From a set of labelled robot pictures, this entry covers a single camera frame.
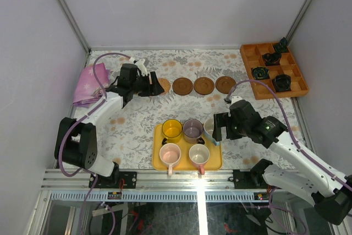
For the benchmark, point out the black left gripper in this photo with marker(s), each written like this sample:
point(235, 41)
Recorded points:
point(148, 86)

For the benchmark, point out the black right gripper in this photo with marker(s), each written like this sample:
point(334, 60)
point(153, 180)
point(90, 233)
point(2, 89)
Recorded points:
point(221, 120)

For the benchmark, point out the blue mug cream inside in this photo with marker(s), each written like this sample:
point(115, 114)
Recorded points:
point(208, 131)

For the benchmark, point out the dark brown wooden coaster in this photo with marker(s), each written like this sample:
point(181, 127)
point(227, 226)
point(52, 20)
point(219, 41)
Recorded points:
point(204, 86)
point(224, 84)
point(182, 86)

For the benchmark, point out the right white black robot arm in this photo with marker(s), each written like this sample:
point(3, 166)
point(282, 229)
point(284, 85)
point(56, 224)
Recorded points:
point(322, 186)

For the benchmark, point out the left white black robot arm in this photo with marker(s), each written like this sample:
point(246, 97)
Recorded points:
point(77, 138)

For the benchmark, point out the yellow glass cup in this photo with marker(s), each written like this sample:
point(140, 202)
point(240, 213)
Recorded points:
point(172, 130)

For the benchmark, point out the black clip on tray right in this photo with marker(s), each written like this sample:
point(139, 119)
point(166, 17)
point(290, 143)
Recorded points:
point(201, 141)

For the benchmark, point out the purple mug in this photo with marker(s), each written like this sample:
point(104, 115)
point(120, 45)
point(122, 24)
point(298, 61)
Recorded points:
point(192, 130)

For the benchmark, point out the yellow plastic tray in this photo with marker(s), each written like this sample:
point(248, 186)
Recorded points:
point(214, 163)

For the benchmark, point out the pink star cloth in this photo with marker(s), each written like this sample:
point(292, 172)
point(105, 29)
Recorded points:
point(88, 90)

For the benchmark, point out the black object in tray left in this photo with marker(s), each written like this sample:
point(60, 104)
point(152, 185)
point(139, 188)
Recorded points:
point(260, 73)

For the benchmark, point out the black object in tray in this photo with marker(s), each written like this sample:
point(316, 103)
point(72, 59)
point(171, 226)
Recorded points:
point(260, 73)
point(281, 46)
point(282, 83)
point(272, 59)

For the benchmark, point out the pink mug left front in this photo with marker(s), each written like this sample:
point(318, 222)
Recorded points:
point(170, 155)

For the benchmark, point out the orange compartment tray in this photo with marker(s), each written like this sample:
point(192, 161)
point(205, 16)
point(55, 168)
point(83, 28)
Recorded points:
point(252, 58)

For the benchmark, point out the black object in tray front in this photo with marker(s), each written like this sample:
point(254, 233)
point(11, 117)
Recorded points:
point(282, 83)

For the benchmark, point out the black object in tray middle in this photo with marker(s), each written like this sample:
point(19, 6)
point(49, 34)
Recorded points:
point(272, 59)

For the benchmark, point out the black object in tray back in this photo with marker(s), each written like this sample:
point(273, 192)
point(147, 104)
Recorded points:
point(281, 46)

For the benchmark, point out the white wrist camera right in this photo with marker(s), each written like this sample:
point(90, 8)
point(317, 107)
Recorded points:
point(232, 100)

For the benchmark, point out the cream mug pink handle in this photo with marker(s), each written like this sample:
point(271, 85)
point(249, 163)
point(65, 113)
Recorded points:
point(199, 155)

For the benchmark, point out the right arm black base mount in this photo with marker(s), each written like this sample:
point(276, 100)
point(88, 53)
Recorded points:
point(251, 179)

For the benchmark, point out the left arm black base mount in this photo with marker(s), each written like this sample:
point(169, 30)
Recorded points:
point(117, 180)

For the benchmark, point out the aluminium front rail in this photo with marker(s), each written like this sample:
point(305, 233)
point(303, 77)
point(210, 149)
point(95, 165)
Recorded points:
point(147, 180)

